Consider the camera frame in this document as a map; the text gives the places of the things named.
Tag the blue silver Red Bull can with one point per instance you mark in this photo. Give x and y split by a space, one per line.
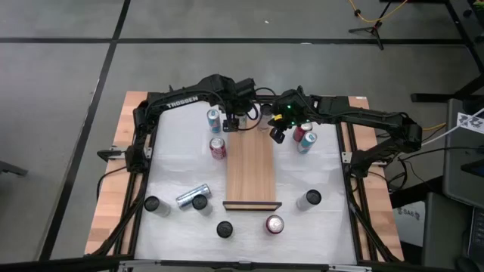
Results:
307 143
213 121

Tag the white slim beverage can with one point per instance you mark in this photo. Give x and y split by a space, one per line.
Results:
241 121
200 203
156 205

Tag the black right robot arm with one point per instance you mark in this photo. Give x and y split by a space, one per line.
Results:
370 117

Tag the black chair base leg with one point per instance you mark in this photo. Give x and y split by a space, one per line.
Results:
13 168

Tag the white labelled box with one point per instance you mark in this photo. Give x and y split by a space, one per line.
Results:
410 223

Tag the grey cabinet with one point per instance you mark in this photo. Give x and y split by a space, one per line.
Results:
457 170

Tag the black desk leg frame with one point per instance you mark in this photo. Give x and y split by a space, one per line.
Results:
435 97

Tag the white can palm tree print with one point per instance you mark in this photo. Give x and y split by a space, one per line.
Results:
310 199

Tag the white table mat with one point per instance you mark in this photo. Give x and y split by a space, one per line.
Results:
302 242

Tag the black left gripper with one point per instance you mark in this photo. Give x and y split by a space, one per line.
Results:
242 94

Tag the black aluminium table frame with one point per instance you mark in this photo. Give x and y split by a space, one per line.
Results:
356 242

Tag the black computer mouse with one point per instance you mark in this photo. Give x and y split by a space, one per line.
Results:
467 266

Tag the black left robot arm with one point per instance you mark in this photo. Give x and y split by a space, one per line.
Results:
181 102

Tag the black tripod stand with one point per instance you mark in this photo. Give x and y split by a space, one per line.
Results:
375 27

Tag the silver slim beverage can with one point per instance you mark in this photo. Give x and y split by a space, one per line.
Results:
187 198

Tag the wooden shelf with black rail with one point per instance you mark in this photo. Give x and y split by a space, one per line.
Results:
249 170

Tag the red Coca-Cola can white lettering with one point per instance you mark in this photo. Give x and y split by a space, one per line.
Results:
218 148

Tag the red Coca-Cola can black lettering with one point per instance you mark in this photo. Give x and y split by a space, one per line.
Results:
275 224

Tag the white Celsius can red band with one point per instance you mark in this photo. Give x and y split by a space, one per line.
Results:
264 121
224 229

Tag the dark grey desk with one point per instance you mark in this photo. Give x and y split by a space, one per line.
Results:
446 234

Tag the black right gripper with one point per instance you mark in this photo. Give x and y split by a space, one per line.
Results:
293 111

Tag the black camera mount crossbar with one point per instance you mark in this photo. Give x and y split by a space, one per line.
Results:
246 265

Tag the white paper tag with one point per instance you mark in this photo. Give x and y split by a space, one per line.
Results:
470 122

